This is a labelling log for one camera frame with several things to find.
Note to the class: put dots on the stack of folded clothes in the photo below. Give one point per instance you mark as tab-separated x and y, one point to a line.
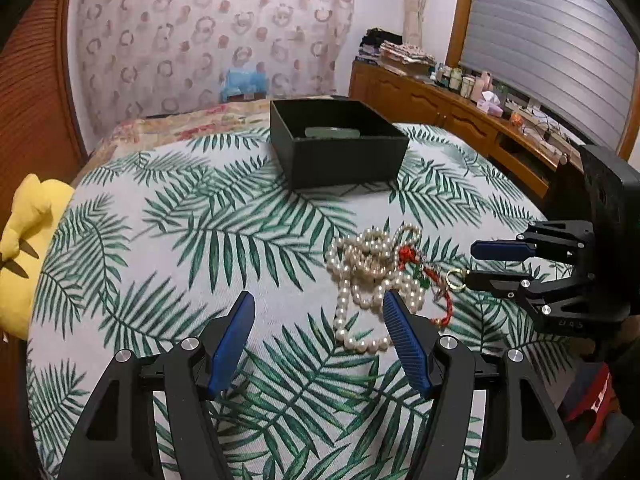
386	49

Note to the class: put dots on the blue plastic bag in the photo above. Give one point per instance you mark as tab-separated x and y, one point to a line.
244	86

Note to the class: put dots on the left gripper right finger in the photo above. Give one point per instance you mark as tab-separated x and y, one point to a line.
414	338

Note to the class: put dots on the wooden sideboard cabinet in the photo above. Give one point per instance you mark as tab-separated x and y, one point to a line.
403	99

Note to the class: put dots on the palm leaf print tablecloth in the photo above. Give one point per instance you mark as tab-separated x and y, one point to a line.
155	244

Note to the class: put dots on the grey window roller blind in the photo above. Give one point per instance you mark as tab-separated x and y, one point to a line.
574	56

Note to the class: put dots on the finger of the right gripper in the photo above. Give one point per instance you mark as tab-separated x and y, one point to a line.
503	250
500	285

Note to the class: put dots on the bottles and jars cluster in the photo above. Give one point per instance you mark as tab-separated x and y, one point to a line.
464	83

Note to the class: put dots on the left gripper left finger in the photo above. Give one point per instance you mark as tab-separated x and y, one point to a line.
223	340

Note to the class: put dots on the floral bed quilt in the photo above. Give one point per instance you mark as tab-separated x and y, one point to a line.
143	134

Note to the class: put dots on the pink tissue box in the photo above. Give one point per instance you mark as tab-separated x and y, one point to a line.
489	104

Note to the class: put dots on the brown louvered wardrobe door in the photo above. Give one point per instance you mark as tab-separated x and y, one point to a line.
39	126

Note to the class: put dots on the black open jewelry box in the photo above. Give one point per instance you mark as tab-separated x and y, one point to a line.
376	156

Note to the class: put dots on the pink circle pattern curtain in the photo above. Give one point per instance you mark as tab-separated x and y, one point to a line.
140	58

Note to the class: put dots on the yellow Pikachu plush toy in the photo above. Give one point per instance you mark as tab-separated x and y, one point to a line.
36	209

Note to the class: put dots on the pale green jade bangle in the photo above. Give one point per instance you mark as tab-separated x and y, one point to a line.
331	133

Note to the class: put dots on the green stone silver pendant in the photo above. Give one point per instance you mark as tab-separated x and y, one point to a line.
419	274

